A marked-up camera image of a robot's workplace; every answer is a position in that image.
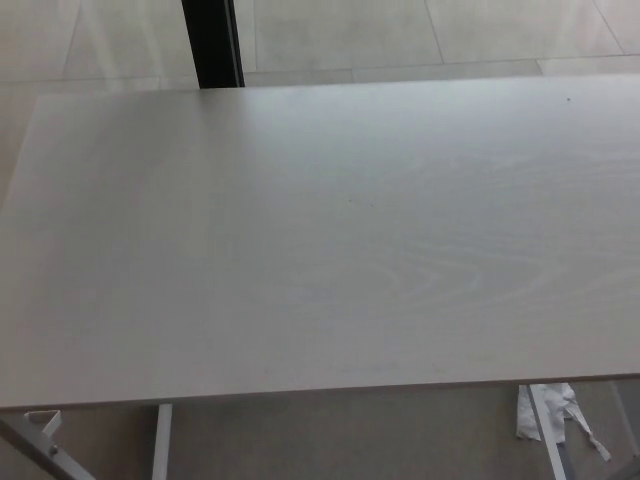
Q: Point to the white slanted table leg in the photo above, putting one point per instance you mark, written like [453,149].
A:
[552,445]

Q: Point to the black vertical post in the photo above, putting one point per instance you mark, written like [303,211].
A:
[212,45]

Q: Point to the grey diagonal table brace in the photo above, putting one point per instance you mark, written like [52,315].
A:
[45,457]

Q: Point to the white metal table bracket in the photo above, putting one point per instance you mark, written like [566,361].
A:
[50,425]

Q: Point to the crumpled white paper scrap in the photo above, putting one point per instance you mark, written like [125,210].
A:
[527,420]

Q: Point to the white metal table leg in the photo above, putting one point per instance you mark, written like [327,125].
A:
[162,445]

